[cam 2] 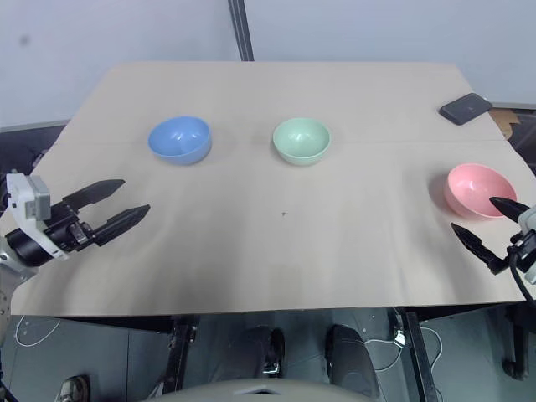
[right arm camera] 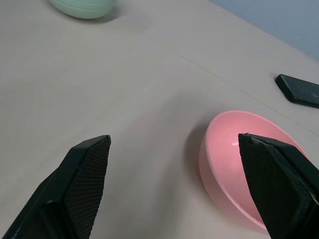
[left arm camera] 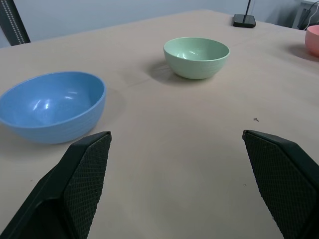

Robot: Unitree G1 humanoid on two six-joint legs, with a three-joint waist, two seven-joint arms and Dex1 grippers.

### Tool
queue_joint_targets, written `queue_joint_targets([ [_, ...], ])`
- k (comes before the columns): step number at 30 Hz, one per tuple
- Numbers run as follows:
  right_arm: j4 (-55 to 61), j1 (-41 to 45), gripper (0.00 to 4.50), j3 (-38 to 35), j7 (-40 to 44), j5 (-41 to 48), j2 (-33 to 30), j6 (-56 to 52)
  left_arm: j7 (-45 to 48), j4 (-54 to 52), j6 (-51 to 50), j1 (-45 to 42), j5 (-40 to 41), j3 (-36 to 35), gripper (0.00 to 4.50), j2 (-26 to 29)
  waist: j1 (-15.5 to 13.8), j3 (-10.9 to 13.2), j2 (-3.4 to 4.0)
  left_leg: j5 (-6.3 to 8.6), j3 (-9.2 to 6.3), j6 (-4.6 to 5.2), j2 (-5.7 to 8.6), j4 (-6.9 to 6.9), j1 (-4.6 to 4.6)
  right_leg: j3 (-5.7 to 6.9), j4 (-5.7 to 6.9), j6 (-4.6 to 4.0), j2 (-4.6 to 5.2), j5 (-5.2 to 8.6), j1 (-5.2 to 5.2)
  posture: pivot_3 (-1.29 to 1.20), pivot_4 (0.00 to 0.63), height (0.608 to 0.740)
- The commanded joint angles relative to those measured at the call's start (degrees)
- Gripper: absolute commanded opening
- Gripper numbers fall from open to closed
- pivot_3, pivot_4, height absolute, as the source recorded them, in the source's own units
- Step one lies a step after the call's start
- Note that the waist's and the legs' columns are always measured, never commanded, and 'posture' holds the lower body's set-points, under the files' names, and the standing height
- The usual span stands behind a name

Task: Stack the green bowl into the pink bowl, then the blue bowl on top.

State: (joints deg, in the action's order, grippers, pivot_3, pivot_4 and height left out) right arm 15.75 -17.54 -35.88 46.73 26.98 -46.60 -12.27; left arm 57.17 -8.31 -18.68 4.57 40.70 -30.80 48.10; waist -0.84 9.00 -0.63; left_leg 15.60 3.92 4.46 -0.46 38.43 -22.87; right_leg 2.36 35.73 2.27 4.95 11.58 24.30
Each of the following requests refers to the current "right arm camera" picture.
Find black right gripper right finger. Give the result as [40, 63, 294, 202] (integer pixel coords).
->
[238, 133, 319, 239]

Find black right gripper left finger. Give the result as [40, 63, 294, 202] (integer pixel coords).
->
[0, 134, 112, 239]

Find pink bowl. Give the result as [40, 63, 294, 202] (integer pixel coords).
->
[199, 110, 312, 235]

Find black smartphone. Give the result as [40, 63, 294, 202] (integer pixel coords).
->
[275, 74, 319, 109]

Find green bowl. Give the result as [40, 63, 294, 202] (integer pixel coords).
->
[48, 0, 117, 20]

